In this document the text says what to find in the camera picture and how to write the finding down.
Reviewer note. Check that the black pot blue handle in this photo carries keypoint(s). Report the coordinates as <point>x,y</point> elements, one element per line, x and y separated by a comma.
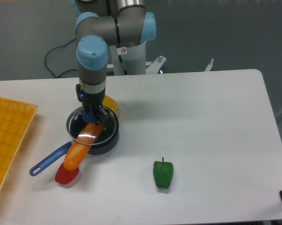
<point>62,150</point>

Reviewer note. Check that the orange toy bread loaf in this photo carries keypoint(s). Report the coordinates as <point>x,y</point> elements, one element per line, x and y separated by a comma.
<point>81,145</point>

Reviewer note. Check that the glass pot lid blue knob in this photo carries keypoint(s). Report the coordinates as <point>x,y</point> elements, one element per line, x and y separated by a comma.
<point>76,123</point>

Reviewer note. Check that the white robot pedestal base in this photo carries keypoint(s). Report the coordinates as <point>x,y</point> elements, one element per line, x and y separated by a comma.
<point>132,61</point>

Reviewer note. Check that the yellow toy bell pepper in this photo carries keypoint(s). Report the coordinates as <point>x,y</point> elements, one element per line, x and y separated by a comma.
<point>110,103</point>

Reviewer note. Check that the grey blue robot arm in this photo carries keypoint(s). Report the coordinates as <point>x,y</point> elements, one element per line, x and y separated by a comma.
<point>99,25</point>

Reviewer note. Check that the yellow plastic basket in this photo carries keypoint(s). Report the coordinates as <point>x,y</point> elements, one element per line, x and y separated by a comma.
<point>15,120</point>

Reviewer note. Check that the green toy bell pepper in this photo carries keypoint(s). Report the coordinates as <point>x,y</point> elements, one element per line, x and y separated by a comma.
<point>163,172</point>

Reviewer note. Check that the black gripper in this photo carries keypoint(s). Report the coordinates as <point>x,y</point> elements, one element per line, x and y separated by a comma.
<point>91,98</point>

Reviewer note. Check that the red toy bell pepper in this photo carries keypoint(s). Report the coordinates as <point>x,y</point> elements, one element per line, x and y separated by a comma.
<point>64,176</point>

